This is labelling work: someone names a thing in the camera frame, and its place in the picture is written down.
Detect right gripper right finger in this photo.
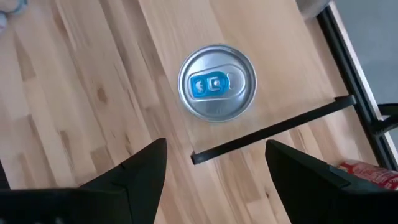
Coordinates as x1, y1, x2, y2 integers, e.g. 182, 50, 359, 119
265, 139, 398, 224

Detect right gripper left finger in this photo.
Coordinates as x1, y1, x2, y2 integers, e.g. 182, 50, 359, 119
0, 138, 168, 224

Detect red Coca-Cola can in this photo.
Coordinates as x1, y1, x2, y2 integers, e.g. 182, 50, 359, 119
338, 159, 398, 191

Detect blue silver Red Bull can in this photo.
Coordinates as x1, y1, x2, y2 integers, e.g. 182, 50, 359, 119
177, 43, 258, 124

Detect wooden shelf black metal legs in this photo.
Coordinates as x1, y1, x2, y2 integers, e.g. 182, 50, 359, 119
136, 0, 358, 166

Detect black metal table frame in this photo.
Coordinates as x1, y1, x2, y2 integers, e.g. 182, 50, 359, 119
315, 4, 398, 172

